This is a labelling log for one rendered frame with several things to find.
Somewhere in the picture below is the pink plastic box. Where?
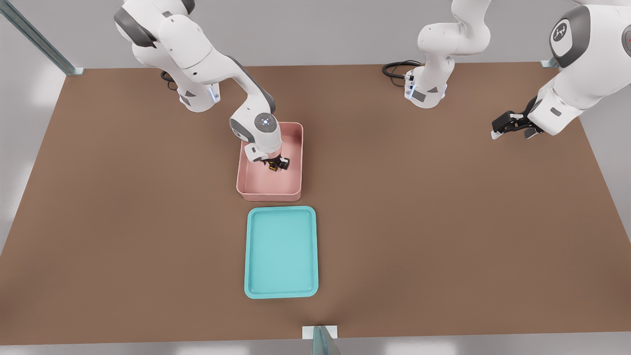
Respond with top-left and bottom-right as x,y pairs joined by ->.
236,122 -> 304,202

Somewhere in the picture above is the pale blue-green tray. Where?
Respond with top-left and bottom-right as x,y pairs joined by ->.
244,206 -> 319,299

